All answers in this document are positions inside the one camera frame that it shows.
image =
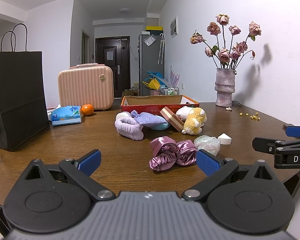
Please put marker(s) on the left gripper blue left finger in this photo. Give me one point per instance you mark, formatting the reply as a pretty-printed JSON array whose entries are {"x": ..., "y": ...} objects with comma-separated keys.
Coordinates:
[{"x": 78, "y": 172}]

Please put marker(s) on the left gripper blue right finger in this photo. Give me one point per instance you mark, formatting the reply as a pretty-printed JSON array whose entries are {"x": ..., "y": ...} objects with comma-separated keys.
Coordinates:
[{"x": 218, "y": 172}]

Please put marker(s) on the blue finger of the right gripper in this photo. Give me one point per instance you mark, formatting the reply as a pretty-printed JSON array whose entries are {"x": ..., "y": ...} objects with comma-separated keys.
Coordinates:
[
  {"x": 276, "y": 146},
  {"x": 291, "y": 130}
]

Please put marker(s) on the white plastic bundle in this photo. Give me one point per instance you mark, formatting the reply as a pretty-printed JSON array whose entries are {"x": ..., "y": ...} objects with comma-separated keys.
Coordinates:
[{"x": 207, "y": 143}]

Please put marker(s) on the pink satin scrunchie bonnet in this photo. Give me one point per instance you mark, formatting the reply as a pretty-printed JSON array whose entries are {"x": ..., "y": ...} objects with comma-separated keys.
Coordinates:
[{"x": 167, "y": 152}]

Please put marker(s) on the white yellow plush dog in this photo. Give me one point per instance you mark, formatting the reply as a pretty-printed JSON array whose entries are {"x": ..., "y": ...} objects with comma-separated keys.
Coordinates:
[{"x": 194, "y": 119}]

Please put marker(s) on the blue plush toy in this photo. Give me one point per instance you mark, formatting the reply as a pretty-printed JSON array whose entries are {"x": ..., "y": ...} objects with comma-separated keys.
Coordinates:
[{"x": 161, "y": 127}]

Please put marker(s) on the purple drawstring pouch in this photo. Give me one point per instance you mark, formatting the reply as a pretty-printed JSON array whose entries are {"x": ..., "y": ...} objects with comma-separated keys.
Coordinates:
[{"x": 147, "y": 119}]

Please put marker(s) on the yellow popcorn crumbs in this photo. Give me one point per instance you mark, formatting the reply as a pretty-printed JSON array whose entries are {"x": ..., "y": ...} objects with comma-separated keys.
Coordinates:
[{"x": 252, "y": 117}]

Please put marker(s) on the blue tissue pack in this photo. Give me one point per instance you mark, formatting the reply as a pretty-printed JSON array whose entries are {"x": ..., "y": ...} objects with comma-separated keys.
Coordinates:
[{"x": 67, "y": 115}]

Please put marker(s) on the orange fruit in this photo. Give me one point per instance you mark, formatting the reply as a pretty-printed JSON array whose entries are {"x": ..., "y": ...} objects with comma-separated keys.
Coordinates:
[{"x": 87, "y": 110}]

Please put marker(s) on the pink textured vase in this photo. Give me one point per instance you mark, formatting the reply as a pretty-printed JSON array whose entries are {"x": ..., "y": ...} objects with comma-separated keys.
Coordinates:
[{"x": 224, "y": 86}]

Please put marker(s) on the black paper shopping bag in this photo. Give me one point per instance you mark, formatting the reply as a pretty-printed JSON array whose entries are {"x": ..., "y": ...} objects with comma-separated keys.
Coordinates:
[{"x": 22, "y": 99}]

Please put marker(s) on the pink ribbed suitcase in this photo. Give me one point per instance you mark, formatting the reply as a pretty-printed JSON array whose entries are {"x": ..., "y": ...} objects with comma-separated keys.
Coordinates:
[{"x": 89, "y": 83}]

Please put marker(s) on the red cardboard box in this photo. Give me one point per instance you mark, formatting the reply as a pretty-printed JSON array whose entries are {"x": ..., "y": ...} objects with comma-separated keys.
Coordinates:
[{"x": 155, "y": 103}]

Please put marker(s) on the cardboard box on floor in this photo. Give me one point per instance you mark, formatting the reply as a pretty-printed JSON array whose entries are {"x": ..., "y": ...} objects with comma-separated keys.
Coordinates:
[{"x": 132, "y": 92}]

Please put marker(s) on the blue yellow bags pile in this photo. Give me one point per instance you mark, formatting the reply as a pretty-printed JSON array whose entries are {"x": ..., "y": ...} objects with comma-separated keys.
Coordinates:
[{"x": 155, "y": 81}]

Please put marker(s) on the dried pink roses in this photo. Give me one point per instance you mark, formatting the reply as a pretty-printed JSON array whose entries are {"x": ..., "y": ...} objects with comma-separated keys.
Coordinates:
[{"x": 226, "y": 53}]

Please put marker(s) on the dark entrance door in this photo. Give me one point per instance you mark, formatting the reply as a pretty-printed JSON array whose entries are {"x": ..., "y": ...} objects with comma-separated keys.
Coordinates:
[{"x": 114, "y": 52}]

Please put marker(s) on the hanging umbrella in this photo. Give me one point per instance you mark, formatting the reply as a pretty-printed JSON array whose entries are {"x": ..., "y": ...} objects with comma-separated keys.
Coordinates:
[{"x": 161, "y": 47}]

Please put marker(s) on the grey refrigerator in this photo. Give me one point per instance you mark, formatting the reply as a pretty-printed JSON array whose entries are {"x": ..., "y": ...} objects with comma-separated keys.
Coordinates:
[{"x": 149, "y": 61}]

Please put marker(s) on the yellow box on refrigerator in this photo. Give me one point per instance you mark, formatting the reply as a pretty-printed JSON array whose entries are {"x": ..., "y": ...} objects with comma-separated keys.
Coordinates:
[{"x": 154, "y": 28}]

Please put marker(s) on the wire cart with bottles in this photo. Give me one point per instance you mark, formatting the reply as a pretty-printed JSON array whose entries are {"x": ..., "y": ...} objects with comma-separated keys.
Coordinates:
[{"x": 166, "y": 90}]

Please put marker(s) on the wall electrical panel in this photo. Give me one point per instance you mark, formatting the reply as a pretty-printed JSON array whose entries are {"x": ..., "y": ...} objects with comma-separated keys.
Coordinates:
[{"x": 174, "y": 27}]

